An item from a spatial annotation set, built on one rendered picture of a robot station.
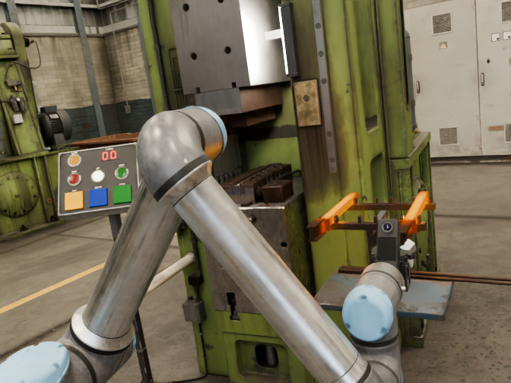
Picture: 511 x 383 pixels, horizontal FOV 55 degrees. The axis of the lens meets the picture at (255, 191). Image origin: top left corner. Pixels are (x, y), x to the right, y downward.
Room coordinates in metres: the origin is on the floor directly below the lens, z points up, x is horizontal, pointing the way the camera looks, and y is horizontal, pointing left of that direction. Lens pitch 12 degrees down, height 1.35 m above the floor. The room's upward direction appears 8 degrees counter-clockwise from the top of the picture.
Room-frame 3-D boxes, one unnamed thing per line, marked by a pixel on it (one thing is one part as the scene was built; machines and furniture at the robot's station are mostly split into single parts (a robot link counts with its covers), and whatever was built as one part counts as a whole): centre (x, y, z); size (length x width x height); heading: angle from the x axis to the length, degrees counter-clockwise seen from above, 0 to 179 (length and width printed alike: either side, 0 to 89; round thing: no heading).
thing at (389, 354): (0.85, -0.19, 0.81); 0.12 x 0.09 x 0.12; 160
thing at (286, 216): (2.09, -0.05, 0.69); 0.56 x 0.38 x 0.45; 153
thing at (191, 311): (2.19, 0.37, 0.36); 0.09 x 0.07 x 0.12; 63
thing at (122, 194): (1.97, 0.54, 1.01); 0.07 x 0.05 x 0.07; 88
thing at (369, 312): (0.87, -0.19, 0.92); 0.12 x 0.09 x 0.10; 152
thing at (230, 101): (2.11, 0.00, 1.32); 0.42 x 0.20 x 0.10; 153
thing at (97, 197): (1.97, 0.64, 1.01); 0.07 x 0.05 x 0.07; 88
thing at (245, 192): (2.11, 0.00, 0.96); 0.42 x 0.20 x 0.09; 153
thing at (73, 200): (1.97, 0.74, 1.01); 0.07 x 0.05 x 0.07; 88
